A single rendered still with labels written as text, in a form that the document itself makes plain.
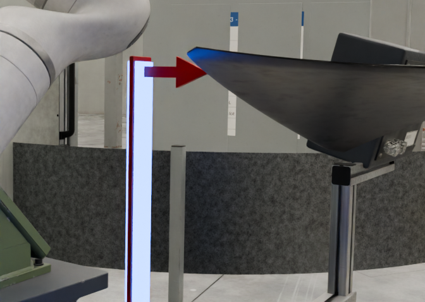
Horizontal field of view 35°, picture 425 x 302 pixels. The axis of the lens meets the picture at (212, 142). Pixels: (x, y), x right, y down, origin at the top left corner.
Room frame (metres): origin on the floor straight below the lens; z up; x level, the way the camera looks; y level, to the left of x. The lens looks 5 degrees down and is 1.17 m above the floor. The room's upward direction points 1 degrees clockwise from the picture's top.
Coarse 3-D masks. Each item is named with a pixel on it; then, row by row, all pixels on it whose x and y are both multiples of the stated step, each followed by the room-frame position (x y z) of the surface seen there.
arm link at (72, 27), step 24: (48, 0) 0.99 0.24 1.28; (72, 0) 0.98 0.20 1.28; (96, 0) 0.98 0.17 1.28; (120, 0) 0.98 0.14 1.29; (144, 0) 1.02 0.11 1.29; (0, 24) 0.88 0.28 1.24; (24, 24) 0.89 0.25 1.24; (48, 24) 0.91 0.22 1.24; (72, 24) 0.93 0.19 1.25; (96, 24) 0.95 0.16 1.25; (120, 24) 0.98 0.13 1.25; (144, 24) 1.02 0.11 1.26; (48, 48) 0.90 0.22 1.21; (72, 48) 0.94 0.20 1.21; (96, 48) 0.98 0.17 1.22; (120, 48) 1.03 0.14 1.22; (48, 72) 0.90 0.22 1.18
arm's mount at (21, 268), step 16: (0, 192) 0.76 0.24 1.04; (0, 208) 0.77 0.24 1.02; (16, 208) 0.78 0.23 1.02; (0, 224) 0.77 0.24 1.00; (16, 224) 0.79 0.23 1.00; (0, 240) 0.77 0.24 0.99; (16, 240) 0.79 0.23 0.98; (32, 240) 0.81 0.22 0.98; (0, 256) 0.77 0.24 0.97; (16, 256) 0.79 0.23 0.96; (32, 256) 0.83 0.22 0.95; (0, 272) 0.77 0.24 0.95; (16, 272) 0.79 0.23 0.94; (32, 272) 0.81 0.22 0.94; (0, 288) 0.76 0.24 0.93
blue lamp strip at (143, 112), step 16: (144, 64) 0.53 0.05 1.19; (144, 80) 0.53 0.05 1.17; (144, 96) 0.54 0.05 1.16; (144, 112) 0.54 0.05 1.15; (144, 128) 0.54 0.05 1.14; (144, 144) 0.54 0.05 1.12; (144, 160) 0.54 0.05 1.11; (144, 176) 0.54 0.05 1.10; (144, 192) 0.54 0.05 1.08; (144, 208) 0.54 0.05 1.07; (144, 224) 0.54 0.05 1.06; (144, 240) 0.54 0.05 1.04; (144, 256) 0.54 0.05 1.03; (144, 272) 0.54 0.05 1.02; (144, 288) 0.54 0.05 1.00
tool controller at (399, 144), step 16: (336, 48) 1.05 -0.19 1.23; (352, 48) 1.04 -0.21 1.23; (368, 48) 1.03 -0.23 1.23; (384, 48) 1.02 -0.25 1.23; (400, 48) 1.01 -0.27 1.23; (400, 64) 1.01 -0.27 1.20; (416, 64) 1.06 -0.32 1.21; (416, 128) 1.20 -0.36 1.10; (368, 144) 1.03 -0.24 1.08; (384, 144) 1.05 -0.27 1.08; (400, 144) 1.08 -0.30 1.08; (352, 160) 1.04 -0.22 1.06; (368, 160) 1.03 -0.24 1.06; (384, 160) 1.09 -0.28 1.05
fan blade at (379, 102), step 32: (224, 64) 0.41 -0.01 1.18; (256, 64) 0.40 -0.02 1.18; (288, 64) 0.39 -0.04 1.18; (320, 64) 0.38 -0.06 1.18; (352, 64) 0.37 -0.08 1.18; (384, 64) 0.37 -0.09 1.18; (256, 96) 0.48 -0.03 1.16; (288, 96) 0.47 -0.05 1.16; (320, 96) 0.47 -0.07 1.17; (352, 96) 0.46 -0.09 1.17; (384, 96) 0.46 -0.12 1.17; (416, 96) 0.46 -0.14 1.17; (288, 128) 0.55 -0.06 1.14; (320, 128) 0.54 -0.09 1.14; (352, 128) 0.54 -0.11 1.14; (384, 128) 0.53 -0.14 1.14
